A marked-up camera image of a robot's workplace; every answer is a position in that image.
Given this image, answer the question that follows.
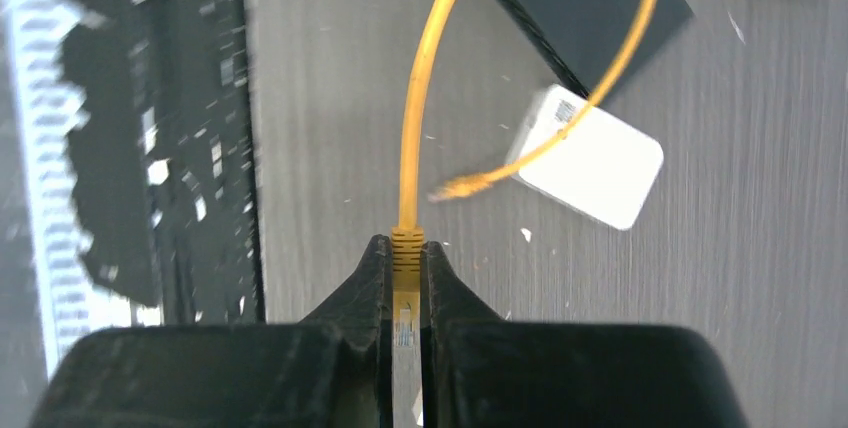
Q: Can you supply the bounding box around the white perforated cable tray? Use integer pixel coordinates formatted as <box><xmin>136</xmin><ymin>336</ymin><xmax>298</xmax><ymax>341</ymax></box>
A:
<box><xmin>2</xmin><ymin>0</ymin><xmax>163</xmax><ymax>375</ymax></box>

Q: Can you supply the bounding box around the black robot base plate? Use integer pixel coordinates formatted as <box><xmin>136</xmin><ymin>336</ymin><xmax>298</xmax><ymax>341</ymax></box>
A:
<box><xmin>62</xmin><ymin>0</ymin><xmax>265</xmax><ymax>324</ymax></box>

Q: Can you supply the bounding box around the black network switch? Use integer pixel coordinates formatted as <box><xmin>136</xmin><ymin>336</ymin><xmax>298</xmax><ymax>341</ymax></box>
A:
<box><xmin>453</xmin><ymin>0</ymin><xmax>695</xmax><ymax>108</ymax></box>

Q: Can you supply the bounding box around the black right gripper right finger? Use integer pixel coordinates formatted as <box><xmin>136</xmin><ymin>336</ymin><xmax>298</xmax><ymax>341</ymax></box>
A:
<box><xmin>420</xmin><ymin>241</ymin><xmax>503</xmax><ymax>427</ymax></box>

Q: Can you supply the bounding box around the yellow ethernet cable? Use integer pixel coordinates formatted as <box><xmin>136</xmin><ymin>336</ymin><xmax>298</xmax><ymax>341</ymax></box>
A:
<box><xmin>391</xmin><ymin>0</ymin><xmax>666</xmax><ymax>349</ymax></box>

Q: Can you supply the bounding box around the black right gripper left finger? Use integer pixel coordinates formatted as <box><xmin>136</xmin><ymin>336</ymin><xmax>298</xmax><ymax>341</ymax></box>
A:
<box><xmin>303</xmin><ymin>235</ymin><xmax>393</xmax><ymax>427</ymax></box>

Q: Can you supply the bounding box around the white square switch box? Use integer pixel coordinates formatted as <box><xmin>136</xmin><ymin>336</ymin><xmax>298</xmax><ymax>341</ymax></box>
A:
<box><xmin>506</xmin><ymin>84</ymin><xmax>664</xmax><ymax>231</ymax></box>

